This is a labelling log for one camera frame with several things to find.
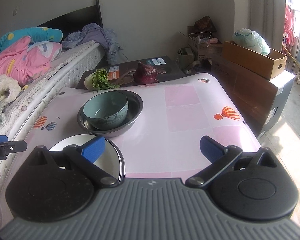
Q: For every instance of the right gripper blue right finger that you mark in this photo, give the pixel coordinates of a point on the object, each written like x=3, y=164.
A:
x=220, y=157

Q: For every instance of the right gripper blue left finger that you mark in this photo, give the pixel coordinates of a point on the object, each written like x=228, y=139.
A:
x=84, y=157

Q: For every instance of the white ceramic calligraphy plate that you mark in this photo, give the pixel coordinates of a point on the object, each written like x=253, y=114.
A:
x=108, y=161

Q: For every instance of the teal ceramic bowl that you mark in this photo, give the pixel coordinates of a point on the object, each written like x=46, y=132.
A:
x=107, y=110

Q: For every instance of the small steel bowl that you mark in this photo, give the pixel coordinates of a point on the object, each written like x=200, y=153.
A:
x=134, y=110

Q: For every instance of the pink balloon tablecloth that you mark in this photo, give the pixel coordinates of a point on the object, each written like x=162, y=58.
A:
x=164, y=141

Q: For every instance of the white fluffy cloth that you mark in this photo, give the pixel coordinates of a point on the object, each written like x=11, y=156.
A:
x=9, y=90

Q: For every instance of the large brown cardboard box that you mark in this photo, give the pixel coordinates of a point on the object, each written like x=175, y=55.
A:
x=260, y=101

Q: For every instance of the green leafy vegetable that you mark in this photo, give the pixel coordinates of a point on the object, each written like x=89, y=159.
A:
x=99, y=81

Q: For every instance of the white mattress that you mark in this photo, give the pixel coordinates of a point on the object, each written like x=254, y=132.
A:
x=20, y=115

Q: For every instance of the dark printed product box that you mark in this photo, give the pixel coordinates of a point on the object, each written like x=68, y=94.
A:
x=122, y=73

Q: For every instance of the pink and teal quilt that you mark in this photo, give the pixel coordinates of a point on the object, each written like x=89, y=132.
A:
x=26, y=54

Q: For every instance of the open shallow cardboard box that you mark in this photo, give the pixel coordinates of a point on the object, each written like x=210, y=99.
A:
x=268, y=66

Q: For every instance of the red onion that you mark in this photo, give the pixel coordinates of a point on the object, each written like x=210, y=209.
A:
x=145, y=74

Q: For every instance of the green white plastic bag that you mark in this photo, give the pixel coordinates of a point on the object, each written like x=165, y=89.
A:
x=251, y=40

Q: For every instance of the cluttered cardboard box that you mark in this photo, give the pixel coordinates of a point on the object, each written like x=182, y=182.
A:
x=200, y=40

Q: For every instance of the grey-blue clothes pile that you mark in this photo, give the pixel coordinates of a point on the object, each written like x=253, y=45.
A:
x=107, y=38

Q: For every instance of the black headboard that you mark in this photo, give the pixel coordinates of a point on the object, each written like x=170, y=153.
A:
x=76, y=20

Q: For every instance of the grey curtain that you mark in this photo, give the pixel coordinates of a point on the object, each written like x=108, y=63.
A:
x=266, y=17

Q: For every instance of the wall socket with plug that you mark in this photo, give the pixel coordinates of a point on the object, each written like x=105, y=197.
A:
x=120, y=50

